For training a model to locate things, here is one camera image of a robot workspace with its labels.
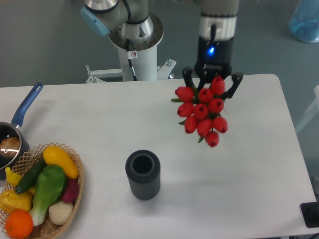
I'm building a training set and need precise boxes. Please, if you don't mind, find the white garlic bulb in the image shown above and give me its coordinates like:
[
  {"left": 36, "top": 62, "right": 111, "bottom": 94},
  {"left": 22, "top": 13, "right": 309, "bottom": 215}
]
[{"left": 48, "top": 201, "right": 73, "bottom": 225}]

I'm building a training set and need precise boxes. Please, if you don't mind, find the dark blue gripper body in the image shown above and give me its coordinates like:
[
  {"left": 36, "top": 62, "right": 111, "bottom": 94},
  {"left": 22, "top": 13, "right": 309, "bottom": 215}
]
[{"left": 194, "top": 16, "right": 236, "bottom": 82}]

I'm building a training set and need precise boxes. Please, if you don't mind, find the white frame at right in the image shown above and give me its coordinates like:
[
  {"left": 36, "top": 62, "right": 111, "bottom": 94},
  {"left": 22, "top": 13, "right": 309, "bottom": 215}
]
[{"left": 295, "top": 85, "right": 319, "bottom": 134}]

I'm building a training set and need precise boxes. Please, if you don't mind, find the blue handled saucepan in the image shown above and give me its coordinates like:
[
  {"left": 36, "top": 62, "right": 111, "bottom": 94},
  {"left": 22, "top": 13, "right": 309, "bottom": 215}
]
[{"left": 0, "top": 83, "right": 43, "bottom": 180}]

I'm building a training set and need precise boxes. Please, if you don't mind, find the green bok choy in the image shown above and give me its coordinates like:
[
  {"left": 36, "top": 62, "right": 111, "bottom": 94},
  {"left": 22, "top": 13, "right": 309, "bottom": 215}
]
[{"left": 29, "top": 165, "right": 66, "bottom": 227}]

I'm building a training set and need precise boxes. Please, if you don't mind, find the dark grey ribbed vase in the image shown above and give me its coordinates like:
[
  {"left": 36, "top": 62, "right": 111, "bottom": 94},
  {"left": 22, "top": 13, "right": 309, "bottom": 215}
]
[{"left": 125, "top": 149, "right": 161, "bottom": 201}]

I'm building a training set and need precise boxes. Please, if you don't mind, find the brown bread roll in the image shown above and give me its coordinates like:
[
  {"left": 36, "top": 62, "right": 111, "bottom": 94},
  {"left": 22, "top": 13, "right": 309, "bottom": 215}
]
[{"left": 0, "top": 137, "right": 20, "bottom": 159}]

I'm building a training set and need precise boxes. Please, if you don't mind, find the orange fruit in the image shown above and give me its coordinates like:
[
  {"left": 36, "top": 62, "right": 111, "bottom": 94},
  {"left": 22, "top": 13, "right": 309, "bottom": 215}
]
[{"left": 5, "top": 210, "right": 33, "bottom": 239}]

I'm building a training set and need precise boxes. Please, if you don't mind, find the purple radish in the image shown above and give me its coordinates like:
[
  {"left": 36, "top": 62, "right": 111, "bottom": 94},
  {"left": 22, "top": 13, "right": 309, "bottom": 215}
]
[{"left": 61, "top": 179, "right": 79, "bottom": 203}]

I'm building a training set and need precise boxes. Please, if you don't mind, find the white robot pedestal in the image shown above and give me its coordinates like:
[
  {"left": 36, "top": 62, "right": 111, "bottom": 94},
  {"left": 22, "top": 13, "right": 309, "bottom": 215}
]
[{"left": 86, "top": 13, "right": 176, "bottom": 83}]

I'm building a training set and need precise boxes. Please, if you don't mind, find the blue transparent container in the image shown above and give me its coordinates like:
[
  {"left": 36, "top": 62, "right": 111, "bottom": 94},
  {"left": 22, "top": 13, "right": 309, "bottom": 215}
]
[{"left": 288, "top": 0, "right": 319, "bottom": 43}]

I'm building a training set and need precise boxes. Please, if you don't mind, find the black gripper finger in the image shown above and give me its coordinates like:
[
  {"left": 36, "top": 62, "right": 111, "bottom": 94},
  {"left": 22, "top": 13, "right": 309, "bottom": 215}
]
[
  {"left": 182, "top": 67, "right": 198, "bottom": 89},
  {"left": 221, "top": 72, "right": 244, "bottom": 100}
]

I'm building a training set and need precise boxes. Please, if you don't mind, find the woven wicker basket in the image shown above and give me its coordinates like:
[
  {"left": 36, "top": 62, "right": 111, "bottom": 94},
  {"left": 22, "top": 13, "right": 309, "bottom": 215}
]
[{"left": 11, "top": 142, "right": 84, "bottom": 239}]

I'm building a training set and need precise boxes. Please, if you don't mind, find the yellow banana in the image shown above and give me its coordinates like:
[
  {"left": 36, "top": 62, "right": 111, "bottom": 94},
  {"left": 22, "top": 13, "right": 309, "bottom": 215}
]
[{"left": 5, "top": 167, "right": 22, "bottom": 190}]

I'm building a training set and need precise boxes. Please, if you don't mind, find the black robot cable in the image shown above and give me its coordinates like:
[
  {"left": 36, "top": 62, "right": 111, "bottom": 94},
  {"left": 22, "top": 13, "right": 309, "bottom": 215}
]
[{"left": 125, "top": 38, "right": 138, "bottom": 82}]

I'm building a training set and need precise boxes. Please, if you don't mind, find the green cucumber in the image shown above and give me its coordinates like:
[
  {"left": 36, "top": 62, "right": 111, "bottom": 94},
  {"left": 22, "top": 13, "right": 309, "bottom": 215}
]
[{"left": 15, "top": 157, "right": 47, "bottom": 194}]

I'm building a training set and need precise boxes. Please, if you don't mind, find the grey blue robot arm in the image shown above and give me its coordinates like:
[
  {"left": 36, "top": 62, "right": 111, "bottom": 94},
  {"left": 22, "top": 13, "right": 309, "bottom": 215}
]
[{"left": 81, "top": 0, "right": 243, "bottom": 99}]

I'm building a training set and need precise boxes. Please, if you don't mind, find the black device at edge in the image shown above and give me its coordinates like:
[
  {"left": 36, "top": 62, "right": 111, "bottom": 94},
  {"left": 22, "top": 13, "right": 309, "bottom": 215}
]
[{"left": 300, "top": 202, "right": 319, "bottom": 228}]

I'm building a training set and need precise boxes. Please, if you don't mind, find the yellow squash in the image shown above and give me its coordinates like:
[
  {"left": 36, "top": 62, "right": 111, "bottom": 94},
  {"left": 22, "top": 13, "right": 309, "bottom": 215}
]
[{"left": 43, "top": 145, "right": 79, "bottom": 179}]

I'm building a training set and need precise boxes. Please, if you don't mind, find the yellow bell pepper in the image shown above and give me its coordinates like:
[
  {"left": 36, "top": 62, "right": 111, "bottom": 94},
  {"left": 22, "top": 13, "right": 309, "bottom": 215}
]
[{"left": 0, "top": 190, "right": 33, "bottom": 214}]

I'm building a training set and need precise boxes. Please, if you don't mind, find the red tulip bouquet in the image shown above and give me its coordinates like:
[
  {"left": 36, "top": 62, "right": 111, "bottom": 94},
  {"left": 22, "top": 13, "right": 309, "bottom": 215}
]
[{"left": 171, "top": 76, "right": 228, "bottom": 147}]

